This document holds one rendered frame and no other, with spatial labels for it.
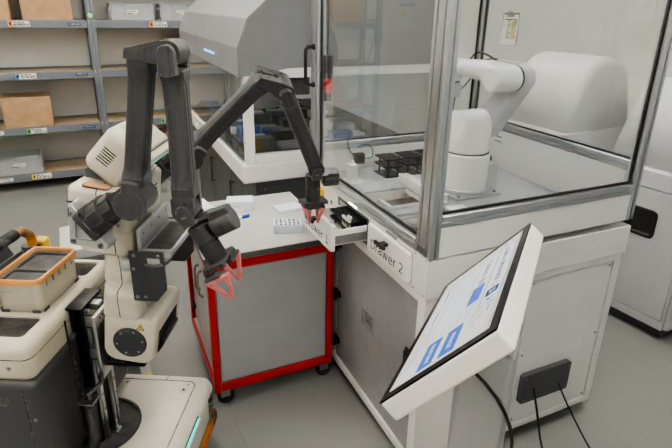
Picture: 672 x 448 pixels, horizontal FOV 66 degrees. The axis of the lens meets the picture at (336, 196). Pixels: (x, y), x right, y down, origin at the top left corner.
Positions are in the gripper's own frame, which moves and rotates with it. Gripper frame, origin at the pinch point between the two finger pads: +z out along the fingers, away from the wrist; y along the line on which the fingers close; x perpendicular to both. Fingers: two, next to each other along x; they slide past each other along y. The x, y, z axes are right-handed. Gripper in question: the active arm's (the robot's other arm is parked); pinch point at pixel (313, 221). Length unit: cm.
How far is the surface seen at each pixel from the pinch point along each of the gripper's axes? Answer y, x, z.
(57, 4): -97, 378, -74
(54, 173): -124, 369, 78
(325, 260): 11.2, 14.4, 26.6
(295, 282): -3.1, 14.2, 34.4
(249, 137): -3, 83, -14
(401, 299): 20.0, -36.0, 19.6
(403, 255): 17.2, -40.0, -0.7
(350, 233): 11.7, -9.6, 3.2
